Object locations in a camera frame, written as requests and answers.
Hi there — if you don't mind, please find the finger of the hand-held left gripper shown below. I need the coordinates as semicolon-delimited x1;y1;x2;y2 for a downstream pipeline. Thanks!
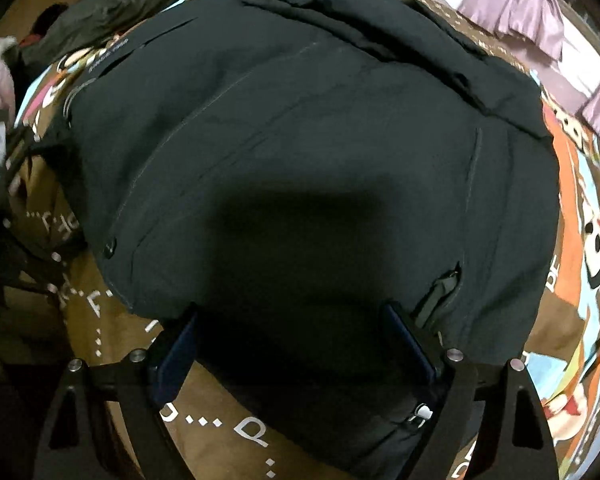
0;232;88;283
0;270;68;313

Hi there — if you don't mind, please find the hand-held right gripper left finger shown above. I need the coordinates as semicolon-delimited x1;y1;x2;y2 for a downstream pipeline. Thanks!
32;310;201;480

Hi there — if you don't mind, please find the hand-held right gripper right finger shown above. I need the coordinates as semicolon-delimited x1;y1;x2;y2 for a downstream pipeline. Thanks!
382;301;561;480

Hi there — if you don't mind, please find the black jacket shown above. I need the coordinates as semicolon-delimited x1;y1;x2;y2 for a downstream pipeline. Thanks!
40;0;561;478

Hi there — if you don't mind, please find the dark green jacket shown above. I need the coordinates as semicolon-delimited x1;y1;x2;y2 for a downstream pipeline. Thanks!
20;0;188;67

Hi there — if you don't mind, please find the brown printed blanket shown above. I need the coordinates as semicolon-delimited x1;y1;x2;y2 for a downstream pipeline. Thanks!
0;0;600;480

